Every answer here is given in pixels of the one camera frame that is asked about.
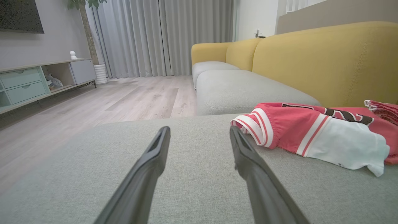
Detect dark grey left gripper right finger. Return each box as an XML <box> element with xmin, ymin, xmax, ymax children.
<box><xmin>230</xmin><ymin>126</ymin><xmax>311</xmax><ymax>224</ymax></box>

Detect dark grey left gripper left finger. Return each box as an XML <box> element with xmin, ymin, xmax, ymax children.
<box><xmin>93</xmin><ymin>126</ymin><xmax>171</xmax><ymax>224</ymax></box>

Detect red and white jersey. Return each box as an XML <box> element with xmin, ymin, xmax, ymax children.
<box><xmin>230</xmin><ymin>102</ymin><xmax>398</xmax><ymax>177</ymax></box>

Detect large grey sofa seat cushion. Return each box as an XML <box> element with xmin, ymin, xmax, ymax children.
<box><xmin>0</xmin><ymin>113</ymin><xmax>398</xmax><ymax>224</ymax></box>

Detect medium grey sofa seat cushion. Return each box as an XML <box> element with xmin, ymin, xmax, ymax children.
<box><xmin>196</xmin><ymin>70</ymin><xmax>321</xmax><ymax>116</ymax></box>

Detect white ribbed plant pot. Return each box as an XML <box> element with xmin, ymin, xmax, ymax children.
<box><xmin>94</xmin><ymin>64</ymin><xmax>108</xmax><ymax>85</ymax></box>

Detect small grey sofa seat cushion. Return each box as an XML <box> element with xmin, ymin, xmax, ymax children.
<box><xmin>192</xmin><ymin>61</ymin><xmax>240</xmax><ymax>91</ymax></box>

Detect grey plush toy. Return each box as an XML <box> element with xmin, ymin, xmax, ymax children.
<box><xmin>46</xmin><ymin>74</ymin><xmax>64</xmax><ymax>91</ymax></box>

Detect yellow sofa backrest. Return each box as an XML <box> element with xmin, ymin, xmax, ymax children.
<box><xmin>191</xmin><ymin>21</ymin><xmax>398</xmax><ymax>108</ymax></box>

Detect grey pleated curtain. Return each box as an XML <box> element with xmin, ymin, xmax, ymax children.
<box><xmin>90</xmin><ymin>0</ymin><xmax>234</xmax><ymax>78</ymax></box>

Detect red shorts with white band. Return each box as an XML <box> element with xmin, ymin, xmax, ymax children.
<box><xmin>364</xmin><ymin>100</ymin><xmax>398</xmax><ymax>126</ymax></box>

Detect mint and grey tv cabinet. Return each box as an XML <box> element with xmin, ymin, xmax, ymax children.
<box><xmin>0</xmin><ymin>58</ymin><xmax>97</xmax><ymax>115</ymax></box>

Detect green indoor tree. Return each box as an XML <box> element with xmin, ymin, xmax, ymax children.
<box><xmin>67</xmin><ymin>0</ymin><xmax>108</xmax><ymax>66</ymax></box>

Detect black wall television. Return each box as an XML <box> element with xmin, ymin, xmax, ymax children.
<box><xmin>0</xmin><ymin>0</ymin><xmax>44</xmax><ymax>34</ymax></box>

